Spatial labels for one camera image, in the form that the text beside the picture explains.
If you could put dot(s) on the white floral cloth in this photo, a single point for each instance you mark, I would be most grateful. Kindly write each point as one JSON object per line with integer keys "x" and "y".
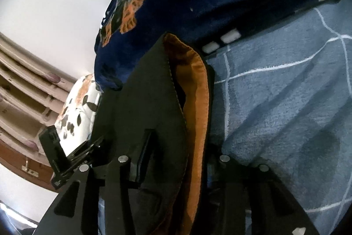
{"x": 79, "y": 102}

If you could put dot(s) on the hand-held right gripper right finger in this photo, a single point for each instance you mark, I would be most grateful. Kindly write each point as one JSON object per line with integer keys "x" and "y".
{"x": 228, "y": 182}

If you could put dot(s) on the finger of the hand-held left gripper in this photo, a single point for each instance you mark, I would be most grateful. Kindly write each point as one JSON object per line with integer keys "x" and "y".
{"x": 85, "y": 151}

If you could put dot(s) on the black pants with orange lining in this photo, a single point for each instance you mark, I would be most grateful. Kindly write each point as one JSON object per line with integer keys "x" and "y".
{"x": 154, "y": 91}

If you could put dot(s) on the brown wooden cabinet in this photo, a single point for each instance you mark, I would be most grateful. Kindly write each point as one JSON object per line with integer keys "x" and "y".
{"x": 13, "y": 160}

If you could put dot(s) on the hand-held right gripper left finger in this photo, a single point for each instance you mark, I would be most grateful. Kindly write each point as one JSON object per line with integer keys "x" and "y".
{"x": 122, "y": 174}

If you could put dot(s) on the navy floral blanket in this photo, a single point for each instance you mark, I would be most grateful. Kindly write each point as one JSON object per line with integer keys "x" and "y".
{"x": 192, "y": 3}

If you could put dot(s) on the blue checked bedsheet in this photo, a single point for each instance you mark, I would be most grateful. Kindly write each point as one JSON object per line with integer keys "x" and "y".
{"x": 275, "y": 100}

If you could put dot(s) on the metal cabinet latch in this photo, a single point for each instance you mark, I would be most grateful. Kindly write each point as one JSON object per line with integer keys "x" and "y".
{"x": 29, "y": 169}

